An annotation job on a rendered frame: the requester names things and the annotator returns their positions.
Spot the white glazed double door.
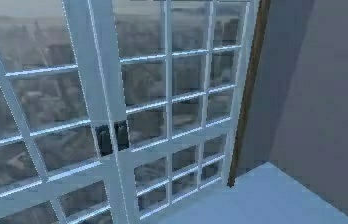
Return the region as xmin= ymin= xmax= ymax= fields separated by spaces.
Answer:
xmin=0 ymin=0 xmax=272 ymax=224

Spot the black door handle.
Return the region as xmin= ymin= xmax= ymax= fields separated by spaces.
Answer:
xmin=95 ymin=124 xmax=114 ymax=158
xmin=114 ymin=120 xmax=130 ymax=152

